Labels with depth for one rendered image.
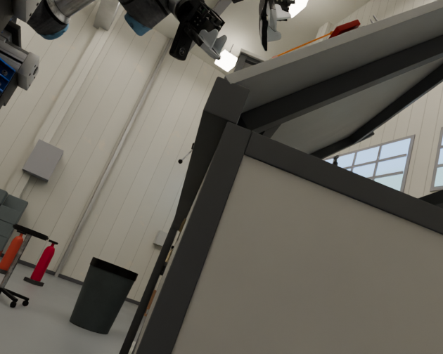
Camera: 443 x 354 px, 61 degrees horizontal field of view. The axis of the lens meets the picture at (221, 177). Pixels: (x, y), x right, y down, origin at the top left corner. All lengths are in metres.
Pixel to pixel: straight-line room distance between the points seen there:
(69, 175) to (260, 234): 9.17
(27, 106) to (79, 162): 1.73
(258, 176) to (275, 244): 0.10
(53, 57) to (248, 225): 10.02
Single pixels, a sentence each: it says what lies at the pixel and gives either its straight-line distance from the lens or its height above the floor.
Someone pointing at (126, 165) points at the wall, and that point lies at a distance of 9.88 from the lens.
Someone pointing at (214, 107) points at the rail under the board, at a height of 0.81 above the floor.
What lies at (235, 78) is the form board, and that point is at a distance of 0.60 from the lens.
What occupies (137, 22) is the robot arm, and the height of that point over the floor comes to 1.20.
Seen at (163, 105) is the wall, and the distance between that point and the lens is 10.59.
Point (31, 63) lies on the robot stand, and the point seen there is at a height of 1.08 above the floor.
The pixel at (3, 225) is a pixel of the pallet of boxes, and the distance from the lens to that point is 8.48.
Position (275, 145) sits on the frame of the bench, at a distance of 0.57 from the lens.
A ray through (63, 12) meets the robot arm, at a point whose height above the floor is 1.34.
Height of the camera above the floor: 0.55
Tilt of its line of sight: 19 degrees up
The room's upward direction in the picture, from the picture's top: 21 degrees clockwise
